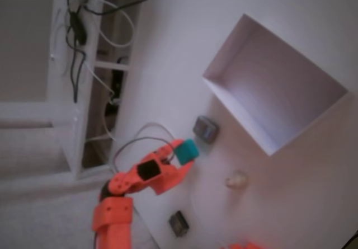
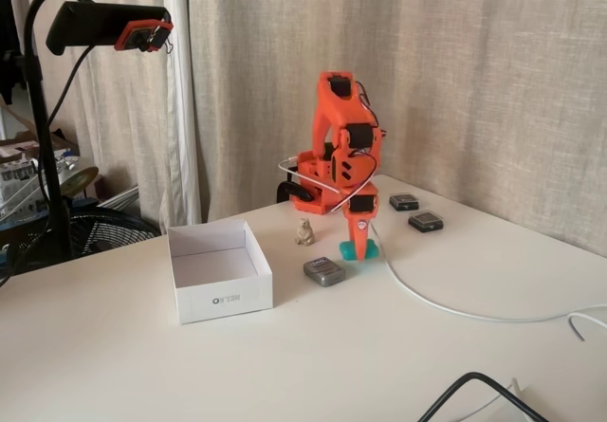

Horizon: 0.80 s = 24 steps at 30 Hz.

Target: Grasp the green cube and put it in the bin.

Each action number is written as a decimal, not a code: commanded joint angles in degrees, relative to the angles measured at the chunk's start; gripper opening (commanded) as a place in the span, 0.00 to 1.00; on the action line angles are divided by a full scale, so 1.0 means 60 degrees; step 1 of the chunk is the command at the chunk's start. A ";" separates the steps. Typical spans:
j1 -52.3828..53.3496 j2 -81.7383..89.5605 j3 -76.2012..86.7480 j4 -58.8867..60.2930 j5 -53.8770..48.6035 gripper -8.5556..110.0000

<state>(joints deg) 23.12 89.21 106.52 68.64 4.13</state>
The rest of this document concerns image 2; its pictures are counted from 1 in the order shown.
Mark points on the orange gripper black servo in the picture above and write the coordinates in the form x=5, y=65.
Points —
x=361, y=227

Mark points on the cardboard box with papers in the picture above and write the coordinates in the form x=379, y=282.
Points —
x=14, y=149

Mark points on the grey metal tin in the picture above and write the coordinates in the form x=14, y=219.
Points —
x=325, y=272

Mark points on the white cardboard box bin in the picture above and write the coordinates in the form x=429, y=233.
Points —
x=223, y=299

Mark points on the black camera holder bar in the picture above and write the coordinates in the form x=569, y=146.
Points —
x=95, y=19

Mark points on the beige linen curtain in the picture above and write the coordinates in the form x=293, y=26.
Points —
x=427, y=61

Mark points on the black gooseneck stand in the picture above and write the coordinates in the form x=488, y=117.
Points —
x=40, y=109

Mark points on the metal lamp shade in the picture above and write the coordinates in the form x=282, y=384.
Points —
x=80, y=177

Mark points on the teal green plastic case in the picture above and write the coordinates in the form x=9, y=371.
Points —
x=345, y=250

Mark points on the camera on black stand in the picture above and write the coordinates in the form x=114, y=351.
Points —
x=118, y=109

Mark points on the small beige bear figurine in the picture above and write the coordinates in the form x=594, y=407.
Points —
x=305, y=233

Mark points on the orange framed camera module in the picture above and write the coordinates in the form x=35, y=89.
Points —
x=130, y=35

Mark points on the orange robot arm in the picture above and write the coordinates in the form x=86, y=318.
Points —
x=332, y=104

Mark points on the black floor fan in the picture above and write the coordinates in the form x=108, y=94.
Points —
x=109, y=232

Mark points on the small black square case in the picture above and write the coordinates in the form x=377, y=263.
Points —
x=404, y=201
x=426, y=221

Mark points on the black table clamp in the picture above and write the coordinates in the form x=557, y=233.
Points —
x=289, y=187

